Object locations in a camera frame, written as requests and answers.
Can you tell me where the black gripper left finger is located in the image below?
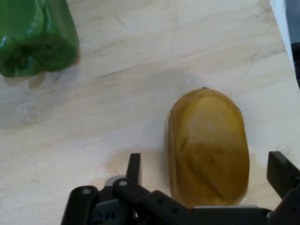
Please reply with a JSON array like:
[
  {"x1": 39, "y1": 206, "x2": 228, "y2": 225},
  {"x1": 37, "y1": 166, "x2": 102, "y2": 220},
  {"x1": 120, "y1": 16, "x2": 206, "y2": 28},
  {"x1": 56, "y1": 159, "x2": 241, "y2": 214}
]
[{"x1": 60, "y1": 153, "x2": 193, "y2": 225}]

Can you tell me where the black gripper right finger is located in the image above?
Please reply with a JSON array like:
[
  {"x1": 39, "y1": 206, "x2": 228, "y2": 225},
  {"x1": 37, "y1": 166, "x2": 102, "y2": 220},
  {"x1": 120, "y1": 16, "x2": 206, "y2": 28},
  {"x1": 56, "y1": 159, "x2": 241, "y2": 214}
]
[{"x1": 266, "y1": 151, "x2": 300, "y2": 225}]

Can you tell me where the brown potato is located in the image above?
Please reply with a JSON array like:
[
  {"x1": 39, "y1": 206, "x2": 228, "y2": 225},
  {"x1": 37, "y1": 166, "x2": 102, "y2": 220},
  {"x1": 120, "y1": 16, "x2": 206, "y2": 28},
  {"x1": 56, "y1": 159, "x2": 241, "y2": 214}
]
[{"x1": 166, "y1": 87, "x2": 250, "y2": 208}]

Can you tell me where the bamboo cutting board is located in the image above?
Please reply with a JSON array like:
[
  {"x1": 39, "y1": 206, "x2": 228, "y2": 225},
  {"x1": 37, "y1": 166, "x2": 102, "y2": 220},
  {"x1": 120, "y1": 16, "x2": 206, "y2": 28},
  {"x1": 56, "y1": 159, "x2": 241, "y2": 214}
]
[{"x1": 0, "y1": 0, "x2": 300, "y2": 225}]

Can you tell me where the green bell pepper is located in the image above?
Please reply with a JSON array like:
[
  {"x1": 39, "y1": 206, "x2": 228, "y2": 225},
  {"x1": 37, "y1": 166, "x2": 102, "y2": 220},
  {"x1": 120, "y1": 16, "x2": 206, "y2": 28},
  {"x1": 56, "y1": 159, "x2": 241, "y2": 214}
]
[{"x1": 0, "y1": 0, "x2": 80, "y2": 78}]

